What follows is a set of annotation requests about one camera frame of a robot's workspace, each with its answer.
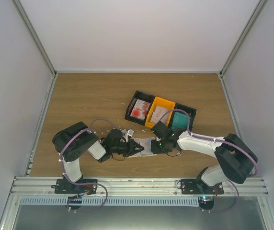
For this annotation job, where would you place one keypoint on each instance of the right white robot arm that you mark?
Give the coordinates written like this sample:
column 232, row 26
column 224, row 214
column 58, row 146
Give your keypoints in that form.
column 236, row 161

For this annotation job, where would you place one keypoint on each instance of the grey slotted cable duct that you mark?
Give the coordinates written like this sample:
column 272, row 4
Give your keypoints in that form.
column 112, row 201

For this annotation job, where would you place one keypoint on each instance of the red circle cards stack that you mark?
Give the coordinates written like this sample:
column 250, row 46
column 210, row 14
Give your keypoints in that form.
column 140, row 109

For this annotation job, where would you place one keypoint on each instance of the teal cards stack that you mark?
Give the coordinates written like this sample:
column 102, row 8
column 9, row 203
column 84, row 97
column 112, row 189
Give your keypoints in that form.
column 180, row 120

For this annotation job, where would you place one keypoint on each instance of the beige leather card holder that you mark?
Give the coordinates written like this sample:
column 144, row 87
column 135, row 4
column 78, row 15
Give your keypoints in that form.
column 139, row 153

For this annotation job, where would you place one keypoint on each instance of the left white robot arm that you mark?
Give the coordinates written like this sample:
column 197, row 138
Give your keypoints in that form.
column 71, row 143

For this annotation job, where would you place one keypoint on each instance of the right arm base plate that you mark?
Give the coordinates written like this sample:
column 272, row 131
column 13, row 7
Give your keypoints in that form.
column 206, row 195

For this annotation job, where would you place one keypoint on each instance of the aluminium rail frame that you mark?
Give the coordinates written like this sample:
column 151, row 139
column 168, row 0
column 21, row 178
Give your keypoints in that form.
column 131, row 187

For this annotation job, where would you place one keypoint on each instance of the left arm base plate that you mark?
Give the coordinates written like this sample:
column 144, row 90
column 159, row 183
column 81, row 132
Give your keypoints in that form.
column 63, row 186

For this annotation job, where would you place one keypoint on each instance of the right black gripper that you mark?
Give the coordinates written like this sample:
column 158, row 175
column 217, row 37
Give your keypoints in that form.
column 154, row 150

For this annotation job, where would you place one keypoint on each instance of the black bin right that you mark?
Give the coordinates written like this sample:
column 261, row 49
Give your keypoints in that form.
column 191, row 113

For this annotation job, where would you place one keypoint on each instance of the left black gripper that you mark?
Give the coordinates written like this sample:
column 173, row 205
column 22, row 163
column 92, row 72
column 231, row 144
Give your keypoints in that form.
column 132, row 145

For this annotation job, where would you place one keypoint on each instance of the yellow bin middle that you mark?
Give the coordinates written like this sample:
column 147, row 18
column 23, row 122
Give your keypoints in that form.
column 157, row 101

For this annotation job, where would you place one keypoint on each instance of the black bin left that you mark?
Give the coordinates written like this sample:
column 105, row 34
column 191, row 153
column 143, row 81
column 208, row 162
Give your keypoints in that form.
column 137, row 95

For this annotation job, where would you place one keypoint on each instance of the black bin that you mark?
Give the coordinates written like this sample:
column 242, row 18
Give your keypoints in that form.
column 137, row 95
column 191, row 113

